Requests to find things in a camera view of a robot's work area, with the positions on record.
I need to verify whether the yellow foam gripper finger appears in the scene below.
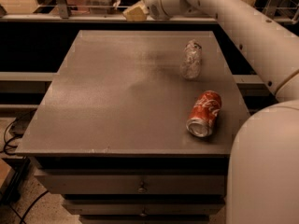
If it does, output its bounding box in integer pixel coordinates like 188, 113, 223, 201
122, 2, 149, 22

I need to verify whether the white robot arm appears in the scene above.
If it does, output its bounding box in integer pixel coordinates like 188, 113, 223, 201
122, 0, 299, 224

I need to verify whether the metal railing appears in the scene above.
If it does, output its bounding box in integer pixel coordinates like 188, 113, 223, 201
0, 0, 299, 24

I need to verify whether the crushed clear plastic bottle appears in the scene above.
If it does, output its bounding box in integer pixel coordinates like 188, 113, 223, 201
180, 39, 202, 80

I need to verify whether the grey drawer cabinet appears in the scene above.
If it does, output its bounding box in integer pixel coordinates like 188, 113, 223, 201
17, 31, 249, 224

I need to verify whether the red coca-cola can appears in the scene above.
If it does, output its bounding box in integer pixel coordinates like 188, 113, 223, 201
186, 91, 221, 138

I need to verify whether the top drawer knob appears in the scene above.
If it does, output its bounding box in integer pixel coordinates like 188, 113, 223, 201
137, 181, 148, 193

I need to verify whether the black cables left floor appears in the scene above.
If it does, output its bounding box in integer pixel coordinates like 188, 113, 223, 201
2, 109, 37, 157

